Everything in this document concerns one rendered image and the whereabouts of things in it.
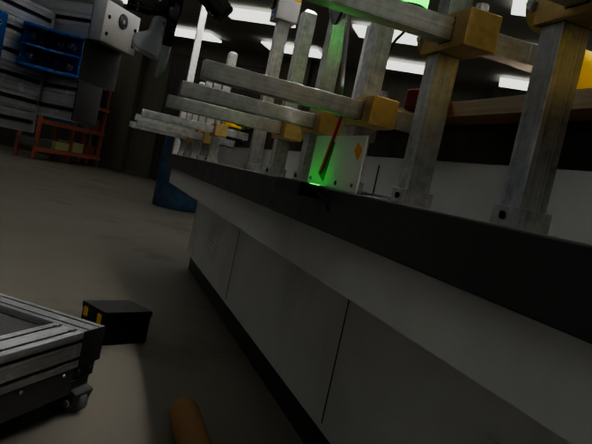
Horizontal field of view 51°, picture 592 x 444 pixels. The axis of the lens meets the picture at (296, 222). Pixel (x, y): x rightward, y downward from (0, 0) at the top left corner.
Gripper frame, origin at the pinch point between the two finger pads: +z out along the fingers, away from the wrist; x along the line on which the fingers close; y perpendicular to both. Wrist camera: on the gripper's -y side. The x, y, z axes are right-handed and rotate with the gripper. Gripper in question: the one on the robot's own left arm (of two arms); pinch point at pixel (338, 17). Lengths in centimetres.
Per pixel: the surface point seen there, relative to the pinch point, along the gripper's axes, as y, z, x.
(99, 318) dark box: 111, 92, -13
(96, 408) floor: 60, 101, 4
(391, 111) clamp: -13.4, 15.5, -5.0
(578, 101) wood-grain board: -44.9, 12.3, -7.2
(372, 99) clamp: -11.7, 14.5, -1.6
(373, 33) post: -4.5, 1.7, -5.0
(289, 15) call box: 63, -16, -32
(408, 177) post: -28.3, 26.7, 3.7
